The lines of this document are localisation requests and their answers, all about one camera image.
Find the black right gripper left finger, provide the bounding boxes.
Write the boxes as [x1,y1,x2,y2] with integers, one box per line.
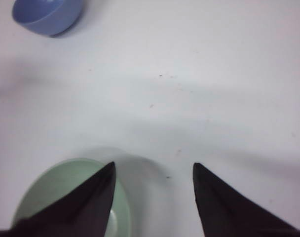
[0,162,115,237]

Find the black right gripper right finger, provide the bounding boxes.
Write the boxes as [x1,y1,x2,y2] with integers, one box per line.
[192,162,300,237]

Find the green bowl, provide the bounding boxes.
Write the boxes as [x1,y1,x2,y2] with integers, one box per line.
[11,158,133,237]

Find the blue bowl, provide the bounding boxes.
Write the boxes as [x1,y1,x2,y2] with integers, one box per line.
[12,0,84,36]

